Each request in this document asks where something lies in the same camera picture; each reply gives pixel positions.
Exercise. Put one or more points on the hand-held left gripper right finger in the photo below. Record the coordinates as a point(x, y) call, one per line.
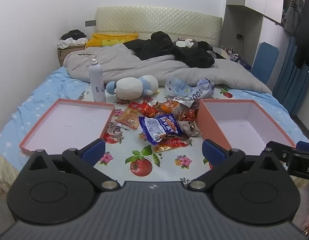
point(212, 152)

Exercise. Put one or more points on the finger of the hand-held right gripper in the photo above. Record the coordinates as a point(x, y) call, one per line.
point(282, 151)
point(306, 147)

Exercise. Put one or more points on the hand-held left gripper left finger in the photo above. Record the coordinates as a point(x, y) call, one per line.
point(94, 151)

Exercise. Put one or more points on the red-brown snack packet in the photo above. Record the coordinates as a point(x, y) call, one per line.
point(190, 128)

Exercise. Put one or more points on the deep pink cardboard box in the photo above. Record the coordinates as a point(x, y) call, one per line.
point(239, 130)

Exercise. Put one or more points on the clear packet of brown snacks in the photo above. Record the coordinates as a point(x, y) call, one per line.
point(173, 145)

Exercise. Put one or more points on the orange snack packet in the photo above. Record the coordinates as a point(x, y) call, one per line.
point(170, 106)

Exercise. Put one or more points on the floral plastic mat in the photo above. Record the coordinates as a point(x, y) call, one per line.
point(119, 170)

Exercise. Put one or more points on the shallow pink box lid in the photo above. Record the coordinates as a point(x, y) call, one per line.
point(67, 125)

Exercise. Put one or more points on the dark brown clear snack packet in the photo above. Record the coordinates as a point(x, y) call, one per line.
point(188, 115)

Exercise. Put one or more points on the clear bread packet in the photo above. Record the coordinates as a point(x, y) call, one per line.
point(128, 118)

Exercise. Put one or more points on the blue snack packet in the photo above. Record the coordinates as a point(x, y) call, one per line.
point(159, 127)

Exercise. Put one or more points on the red foil snack packet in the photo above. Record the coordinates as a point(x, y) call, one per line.
point(144, 108)

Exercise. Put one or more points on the blue curtain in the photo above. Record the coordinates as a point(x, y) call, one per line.
point(292, 80)

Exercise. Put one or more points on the white and blue plastic bag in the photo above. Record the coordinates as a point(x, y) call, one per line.
point(187, 88)

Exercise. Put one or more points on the white spray bottle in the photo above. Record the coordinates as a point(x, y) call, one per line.
point(96, 80)

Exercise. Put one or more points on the white and blue plush toy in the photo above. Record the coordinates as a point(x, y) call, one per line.
point(130, 87)

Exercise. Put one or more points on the light blue bedsheet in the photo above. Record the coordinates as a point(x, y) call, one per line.
point(44, 87)

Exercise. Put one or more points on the blue padded chair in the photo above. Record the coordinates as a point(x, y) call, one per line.
point(265, 60)

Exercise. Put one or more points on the grey blanket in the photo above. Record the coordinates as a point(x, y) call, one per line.
point(149, 67)

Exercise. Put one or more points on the brown cardboard box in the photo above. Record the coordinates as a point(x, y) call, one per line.
point(67, 54)

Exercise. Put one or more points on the white cloth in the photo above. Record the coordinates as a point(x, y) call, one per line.
point(69, 43)

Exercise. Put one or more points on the yellow pillow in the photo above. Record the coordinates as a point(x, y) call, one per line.
point(104, 40)

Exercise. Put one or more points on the small white brown plush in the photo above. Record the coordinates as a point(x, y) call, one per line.
point(185, 43)

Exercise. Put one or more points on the hanging black garment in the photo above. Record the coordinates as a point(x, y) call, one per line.
point(307, 30)

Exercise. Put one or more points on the black cloth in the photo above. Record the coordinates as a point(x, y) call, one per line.
point(74, 33)

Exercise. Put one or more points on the black clothing pile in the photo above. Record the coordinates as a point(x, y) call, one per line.
point(157, 45)

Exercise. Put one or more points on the hanging grey jacket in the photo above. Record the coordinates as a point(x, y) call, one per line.
point(293, 15)

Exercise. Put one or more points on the black wall socket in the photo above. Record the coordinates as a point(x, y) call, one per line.
point(240, 36)

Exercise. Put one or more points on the grey wall plate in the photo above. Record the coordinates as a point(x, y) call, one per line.
point(90, 23)

